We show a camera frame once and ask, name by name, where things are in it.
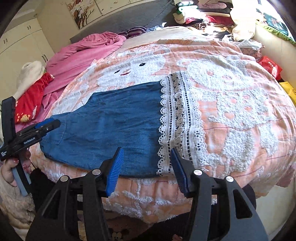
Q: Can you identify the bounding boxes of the yellow bag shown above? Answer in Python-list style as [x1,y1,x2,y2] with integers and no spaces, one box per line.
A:
[280,81,296,105]

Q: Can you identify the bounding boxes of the green-edged cushion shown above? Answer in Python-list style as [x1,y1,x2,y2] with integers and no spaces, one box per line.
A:
[256,9,295,46]

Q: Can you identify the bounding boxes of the blue denim lace-trimmed pants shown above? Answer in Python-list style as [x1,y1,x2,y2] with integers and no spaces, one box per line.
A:
[40,71,207,178]

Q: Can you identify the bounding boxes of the pile of folded clothes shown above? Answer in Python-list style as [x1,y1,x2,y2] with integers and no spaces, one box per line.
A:
[173,1,256,42]

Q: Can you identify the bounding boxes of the pink blanket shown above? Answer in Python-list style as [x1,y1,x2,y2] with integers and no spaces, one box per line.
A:
[16,32,126,131]

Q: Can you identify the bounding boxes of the striped purple pillow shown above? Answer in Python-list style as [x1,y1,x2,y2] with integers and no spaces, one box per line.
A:
[117,26,147,39]

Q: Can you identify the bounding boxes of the left hand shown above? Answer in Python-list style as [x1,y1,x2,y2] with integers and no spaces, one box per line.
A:
[1,150,32,187]

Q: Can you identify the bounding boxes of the tan fluffy left sleeve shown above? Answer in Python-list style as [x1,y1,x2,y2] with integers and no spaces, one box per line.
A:
[1,174,36,240]

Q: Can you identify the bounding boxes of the white fluffy blanket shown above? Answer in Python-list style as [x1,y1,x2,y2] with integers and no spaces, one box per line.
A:
[13,61,45,100]

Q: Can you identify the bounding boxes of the red floral blanket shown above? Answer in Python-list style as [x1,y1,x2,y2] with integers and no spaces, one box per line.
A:
[15,72,55,123]

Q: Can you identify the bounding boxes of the white wardrobe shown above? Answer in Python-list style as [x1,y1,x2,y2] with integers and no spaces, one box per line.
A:
[1,19,54,100]

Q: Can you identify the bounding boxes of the red plastic bag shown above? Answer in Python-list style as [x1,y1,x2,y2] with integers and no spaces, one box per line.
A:
[258,56,282,80]

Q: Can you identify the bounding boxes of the grey quilted headboard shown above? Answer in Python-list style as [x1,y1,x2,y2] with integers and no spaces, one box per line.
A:
[70,1,176,44]

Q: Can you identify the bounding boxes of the floral wall painting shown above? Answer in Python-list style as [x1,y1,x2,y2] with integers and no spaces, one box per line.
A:
[65,0,102,29]

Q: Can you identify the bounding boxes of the peach bear-pattern bedspread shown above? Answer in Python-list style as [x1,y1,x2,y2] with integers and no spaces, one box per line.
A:
[30,28,295,223]

